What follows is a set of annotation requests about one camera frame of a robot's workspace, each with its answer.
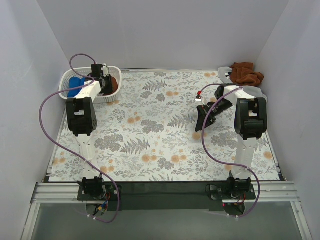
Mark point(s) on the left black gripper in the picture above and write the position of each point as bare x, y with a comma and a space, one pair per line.
108, 85

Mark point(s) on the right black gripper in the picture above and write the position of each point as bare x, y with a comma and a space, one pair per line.
208, 117

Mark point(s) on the brown towel pile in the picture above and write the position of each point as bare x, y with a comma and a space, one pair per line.
243, 74

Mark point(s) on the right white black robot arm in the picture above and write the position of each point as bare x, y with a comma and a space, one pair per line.
250, 123

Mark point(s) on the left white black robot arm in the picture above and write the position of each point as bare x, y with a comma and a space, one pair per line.
82, 122

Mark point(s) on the white perforated plastic basket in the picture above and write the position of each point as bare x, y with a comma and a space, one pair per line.
114, 71

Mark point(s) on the right blue rolled towel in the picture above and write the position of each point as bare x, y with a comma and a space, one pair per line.
82, 81

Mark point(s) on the blue rolled towel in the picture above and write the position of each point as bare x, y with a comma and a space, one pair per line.
74, 82
82, 81

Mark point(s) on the left blue rolled towel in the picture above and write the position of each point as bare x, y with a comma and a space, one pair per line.
74, 82

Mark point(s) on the floral patterned table mat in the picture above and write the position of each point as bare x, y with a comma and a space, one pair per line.
148, 133

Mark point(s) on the grey cloth in corner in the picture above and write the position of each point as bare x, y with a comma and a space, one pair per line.
224, 75

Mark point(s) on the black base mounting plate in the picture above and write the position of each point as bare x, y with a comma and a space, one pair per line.
173, 195

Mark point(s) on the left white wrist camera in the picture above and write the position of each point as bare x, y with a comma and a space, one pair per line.
105, 70

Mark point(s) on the aluminium frame rail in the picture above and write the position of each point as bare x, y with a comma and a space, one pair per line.
267, 191

